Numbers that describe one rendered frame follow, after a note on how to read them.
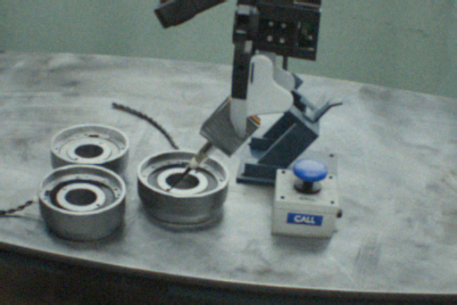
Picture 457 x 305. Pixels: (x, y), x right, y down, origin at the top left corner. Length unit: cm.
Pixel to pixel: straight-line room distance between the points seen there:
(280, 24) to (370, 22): 175
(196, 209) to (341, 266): 17
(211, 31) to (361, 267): 176
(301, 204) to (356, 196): 14
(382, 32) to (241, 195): 164
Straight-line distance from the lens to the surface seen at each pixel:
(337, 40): 240
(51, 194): 76
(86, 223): 71
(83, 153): 87
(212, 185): 79
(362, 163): 95
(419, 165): 98
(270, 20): 64
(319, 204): 75
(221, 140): 71
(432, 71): 249
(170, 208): 75
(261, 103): 67
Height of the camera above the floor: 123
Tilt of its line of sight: 28 degrees down
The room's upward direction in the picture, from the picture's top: 5 degrees clockwise
